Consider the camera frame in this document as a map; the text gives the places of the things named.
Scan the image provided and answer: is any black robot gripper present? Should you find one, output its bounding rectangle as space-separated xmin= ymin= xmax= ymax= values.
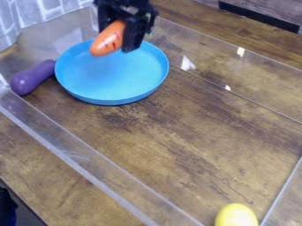
xmin=93 ymin=0 xmax=157 ymax=53

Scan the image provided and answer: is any yellow toy lemon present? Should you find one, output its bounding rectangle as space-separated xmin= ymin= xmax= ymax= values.
xmin=215 ymin=203 xmax=258 ymax=226

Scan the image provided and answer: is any blue round tray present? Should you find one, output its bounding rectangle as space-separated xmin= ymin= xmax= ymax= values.
xmin=54 ymin=40 xmax=169 ymax=106

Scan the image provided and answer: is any purple toy eggplant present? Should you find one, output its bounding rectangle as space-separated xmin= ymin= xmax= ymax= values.
xmin=9 ymin=59 xmax=54 ymax=96

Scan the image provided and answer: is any clear acrylic barrier wall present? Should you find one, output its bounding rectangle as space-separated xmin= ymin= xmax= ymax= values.
xmin=0 ymin=4 xmax=302 ymax=226

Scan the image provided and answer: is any orange toy carrot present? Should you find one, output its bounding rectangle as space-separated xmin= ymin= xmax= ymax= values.
xmin=89 ymin=20 xmax=125 ymax=57

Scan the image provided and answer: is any grey patterned curtain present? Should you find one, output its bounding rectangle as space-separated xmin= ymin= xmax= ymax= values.
xmin=0 ymin=0 xmax=93 ymax=51

